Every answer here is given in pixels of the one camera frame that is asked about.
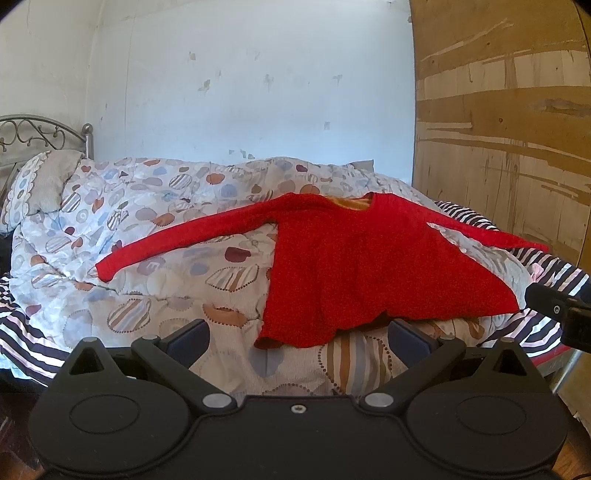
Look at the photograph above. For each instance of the red knitted sweater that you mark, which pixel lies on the red knitted sweater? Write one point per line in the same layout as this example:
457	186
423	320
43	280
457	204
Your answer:
340	265

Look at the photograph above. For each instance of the patterned pillow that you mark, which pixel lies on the patterned pillow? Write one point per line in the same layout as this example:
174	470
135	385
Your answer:
38	186

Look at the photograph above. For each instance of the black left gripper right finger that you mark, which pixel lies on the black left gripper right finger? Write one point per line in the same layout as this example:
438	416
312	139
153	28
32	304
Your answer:
429	361

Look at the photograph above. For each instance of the metal bed headboard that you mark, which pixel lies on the metal bed headboard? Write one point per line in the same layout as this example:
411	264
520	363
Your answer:
25	135

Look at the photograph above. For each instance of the patterned circle print duvet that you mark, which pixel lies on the patterned circle print duvet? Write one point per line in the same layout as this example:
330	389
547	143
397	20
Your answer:
225	281

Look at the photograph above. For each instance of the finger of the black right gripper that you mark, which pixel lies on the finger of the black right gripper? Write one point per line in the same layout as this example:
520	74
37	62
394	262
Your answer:
554	304

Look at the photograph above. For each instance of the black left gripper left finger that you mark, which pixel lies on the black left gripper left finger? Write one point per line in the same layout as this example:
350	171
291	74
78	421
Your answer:
168	360

